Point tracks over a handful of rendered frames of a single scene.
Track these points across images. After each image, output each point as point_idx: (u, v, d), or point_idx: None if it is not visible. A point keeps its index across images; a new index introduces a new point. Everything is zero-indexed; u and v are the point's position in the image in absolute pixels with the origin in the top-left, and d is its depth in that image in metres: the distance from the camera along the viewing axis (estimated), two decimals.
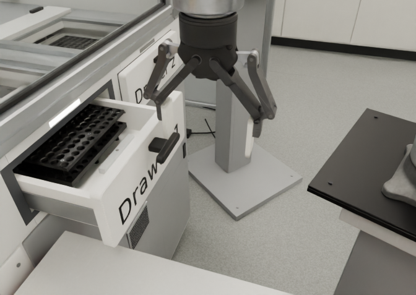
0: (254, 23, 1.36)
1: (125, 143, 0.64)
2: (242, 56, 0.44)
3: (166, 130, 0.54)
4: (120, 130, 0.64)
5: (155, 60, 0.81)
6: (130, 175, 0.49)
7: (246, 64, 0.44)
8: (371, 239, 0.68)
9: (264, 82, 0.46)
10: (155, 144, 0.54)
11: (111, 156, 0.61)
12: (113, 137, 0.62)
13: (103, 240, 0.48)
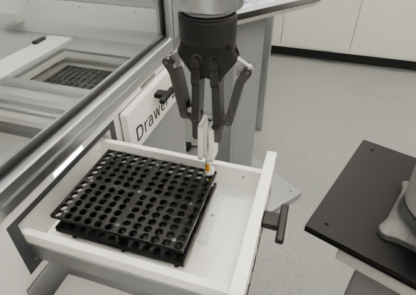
0: (253, 45, 1.38)
1: (218, 206, 0.61)
2: (240, 64, 0.45)
3: (200, 149, 0.54)
4: (212, 193, 0.61)
5: (156, 96, 0.82)
6: (252, 261, 0.47)
7: (239, 73, 0.45)
8: (367, 276, 0.70)
9: (241, 94, 0.48)
10: (268, 220, 0.51)
11: (207, 222, 0.58)
12: (208, 202, 0.59)
13: None
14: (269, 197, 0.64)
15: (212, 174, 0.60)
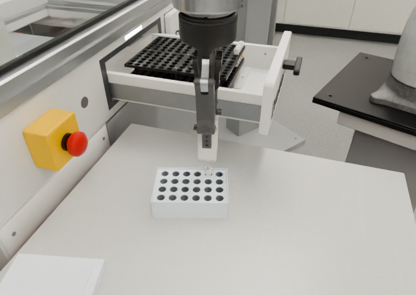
0: None
1: (246, 73, 0.80)
2: (201, 73, 0.43)
3: None
4: (242, 62, 0.79)
5: None
6: (277, 81, 0.65)
7: (195, 81, 0.43)
8: (362, 141, 0.88)
9: (203, 107, 0.45)
10: (288, 63, 0.69)
11: (239, 80, 0.76)
12: (239, 66, 0.77)
13: (259, 130, 0.64)
14: (285, 70, 0.82)
15: (242, 46, 0.78)
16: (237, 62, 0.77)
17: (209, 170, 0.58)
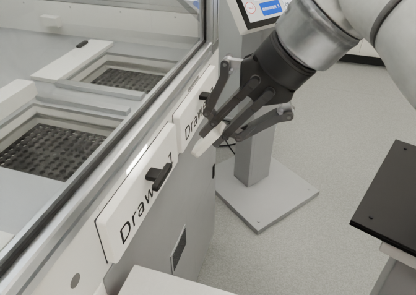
0: None
1: None
2: (287, 106, 0.46)
3: (200, 147, 0.54)
4: None
5: (200, 98, 0.87)
6: (129, 203, 0.58)
7: (282, 114, 0.47)
8: (407, 268, 0.74)
9: (266, 125, 0.50)
10: (150, 174, 0.63)
11: None
12: None
13: (106, 258, 0.58)
14: (171, 162, 0.76)
15: None
16: None
17: None
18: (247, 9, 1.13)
